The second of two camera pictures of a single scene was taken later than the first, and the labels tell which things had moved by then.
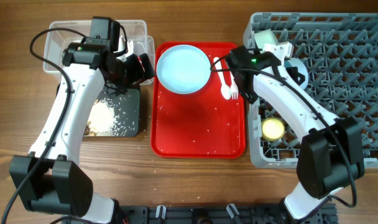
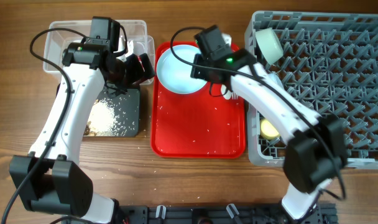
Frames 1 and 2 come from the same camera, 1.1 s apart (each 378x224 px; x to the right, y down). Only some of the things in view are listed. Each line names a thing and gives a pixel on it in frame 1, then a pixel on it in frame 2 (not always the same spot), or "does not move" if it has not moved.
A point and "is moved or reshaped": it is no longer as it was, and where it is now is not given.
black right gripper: (298, 78) -> (198, 70)
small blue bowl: (301, 67) is moved or reshaped
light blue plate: (183, 69) does not move
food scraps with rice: (103, 120) does not move
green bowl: (264, 37) does not move
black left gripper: (138, 74) does not move
